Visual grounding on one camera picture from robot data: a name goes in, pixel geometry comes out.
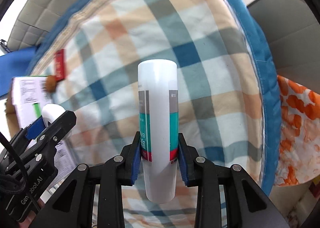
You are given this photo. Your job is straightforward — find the beige tufted sofa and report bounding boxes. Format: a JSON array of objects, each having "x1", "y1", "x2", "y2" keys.
[{"x1": 7, "y1": 0, "x2": 76, "y2": 52}]

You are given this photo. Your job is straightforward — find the white rounded square case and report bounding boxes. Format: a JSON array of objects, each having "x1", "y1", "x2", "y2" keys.
[{"x1": 42, "y1": 104, "x2": 76, "y2": 141}]

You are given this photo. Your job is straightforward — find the plaid blue-bordered blanket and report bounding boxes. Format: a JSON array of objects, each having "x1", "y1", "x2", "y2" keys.
[{"x1": 24, "y1": 0, "x2": 279, "y2": 228}]

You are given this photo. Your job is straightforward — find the white teal tube bottle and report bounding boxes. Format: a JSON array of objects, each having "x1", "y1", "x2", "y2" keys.
[{"x1": 138, "y1": 59, "x2": 179, "y2": 204}]

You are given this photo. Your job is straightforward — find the cardboard box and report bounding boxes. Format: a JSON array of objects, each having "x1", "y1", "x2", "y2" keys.
[{"x1": 5, "y1": 77, "x2": 76, "y2": 188}]

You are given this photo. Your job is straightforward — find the brown walnut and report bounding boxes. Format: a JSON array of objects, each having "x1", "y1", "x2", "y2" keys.
[{"x1": 46, "y1": 75, "x2": 57, "y2": 93}]

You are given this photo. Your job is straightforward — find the blue mat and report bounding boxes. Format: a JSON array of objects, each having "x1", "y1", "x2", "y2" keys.
[{"x1": 0, "y1": 46, "x2": 37, "y2": 97}]

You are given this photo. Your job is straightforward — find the grey chair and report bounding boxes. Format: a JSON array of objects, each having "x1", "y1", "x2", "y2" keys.
[{"x1": 247, "y1": 0, "x2": 320, "y2": 93}]

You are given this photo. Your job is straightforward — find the orange white cloth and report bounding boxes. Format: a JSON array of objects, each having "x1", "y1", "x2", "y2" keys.
[{"x1": 274, "y1": 75, "x2": 319, "y2": 186}]

